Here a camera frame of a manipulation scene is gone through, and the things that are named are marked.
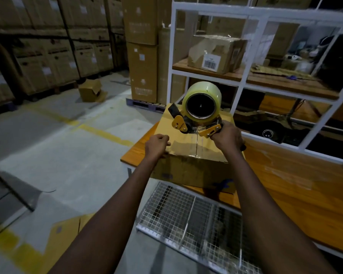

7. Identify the person's left hand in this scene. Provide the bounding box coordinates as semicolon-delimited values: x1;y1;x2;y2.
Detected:
144;134;171;160

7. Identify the person's right hand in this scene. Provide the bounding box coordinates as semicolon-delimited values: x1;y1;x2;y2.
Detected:
210;120;244;155

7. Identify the yellow cardboard box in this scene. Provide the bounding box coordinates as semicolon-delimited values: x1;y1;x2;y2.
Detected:
40;213;95;274
150;103;240;194

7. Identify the clear packing tape roll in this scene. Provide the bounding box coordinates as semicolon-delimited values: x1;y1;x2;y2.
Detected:
181;81;223;124

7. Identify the person's left forearm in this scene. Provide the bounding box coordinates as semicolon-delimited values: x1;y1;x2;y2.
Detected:
48;155;160;274

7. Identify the person's right forearm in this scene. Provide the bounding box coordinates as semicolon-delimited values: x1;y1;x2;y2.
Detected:
226;151;338;274

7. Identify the tall labelled cardboard box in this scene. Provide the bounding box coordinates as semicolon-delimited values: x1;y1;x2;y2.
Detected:
127;42;158;104

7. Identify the tall plain cardboard box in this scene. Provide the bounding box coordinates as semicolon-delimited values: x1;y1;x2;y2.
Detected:
157;27;189;105

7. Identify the flattened cardboard sheet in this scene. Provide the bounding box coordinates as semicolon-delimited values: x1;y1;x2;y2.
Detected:
250;65;318;82

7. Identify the small box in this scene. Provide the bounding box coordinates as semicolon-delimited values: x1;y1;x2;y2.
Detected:
78;79;109;103

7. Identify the taped box with barcode label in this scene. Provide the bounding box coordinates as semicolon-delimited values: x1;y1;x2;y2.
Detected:
188;35;248;75

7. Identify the wide brown cardboard box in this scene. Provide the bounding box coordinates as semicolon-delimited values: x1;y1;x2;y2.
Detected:
121;0;163;46

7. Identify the black round-logo device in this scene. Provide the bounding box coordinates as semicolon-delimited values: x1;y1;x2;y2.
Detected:
258;122;286;143

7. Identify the blue pallet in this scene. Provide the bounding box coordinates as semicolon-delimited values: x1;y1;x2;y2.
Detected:
125;98;166;113

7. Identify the wooden shelf board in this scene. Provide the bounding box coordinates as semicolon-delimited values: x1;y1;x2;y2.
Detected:
172;57;340;100

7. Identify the orange wooden table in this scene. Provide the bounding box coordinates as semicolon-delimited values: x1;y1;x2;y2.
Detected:
120;122;343;257

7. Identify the large brown background carton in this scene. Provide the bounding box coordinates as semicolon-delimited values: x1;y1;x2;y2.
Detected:
267;22;301;59

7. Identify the black monitor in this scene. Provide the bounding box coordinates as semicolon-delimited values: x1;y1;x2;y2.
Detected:
316;34;343;92

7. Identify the dark-legged table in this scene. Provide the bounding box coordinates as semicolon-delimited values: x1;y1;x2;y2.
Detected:
0;164;42;240

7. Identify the white wire mesh shelf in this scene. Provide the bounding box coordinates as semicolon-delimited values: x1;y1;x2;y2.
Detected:
136;182;263;274

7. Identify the white metal shelf frame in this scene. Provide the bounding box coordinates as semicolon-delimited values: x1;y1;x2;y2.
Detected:
166;0;343;165

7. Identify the wall of stacked cartons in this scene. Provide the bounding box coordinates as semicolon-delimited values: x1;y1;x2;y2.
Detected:
0;0;129;107

